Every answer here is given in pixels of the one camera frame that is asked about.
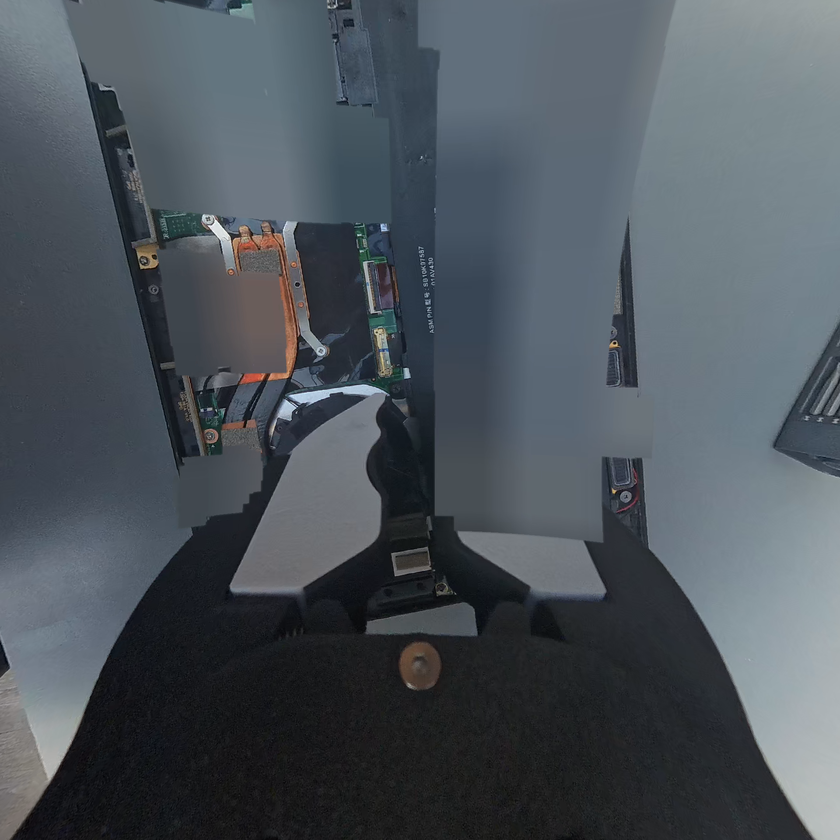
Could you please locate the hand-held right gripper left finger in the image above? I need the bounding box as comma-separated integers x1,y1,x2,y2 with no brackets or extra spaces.
228,392,395,598

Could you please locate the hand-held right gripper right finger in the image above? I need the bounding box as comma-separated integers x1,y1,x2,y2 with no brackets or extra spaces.
458,532,609,602

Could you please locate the black laptop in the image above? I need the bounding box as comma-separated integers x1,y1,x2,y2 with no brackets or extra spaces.
79,0,651,621

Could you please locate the grey screwdriver bit tray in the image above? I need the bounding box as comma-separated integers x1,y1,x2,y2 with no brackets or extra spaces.
773,320,840,476

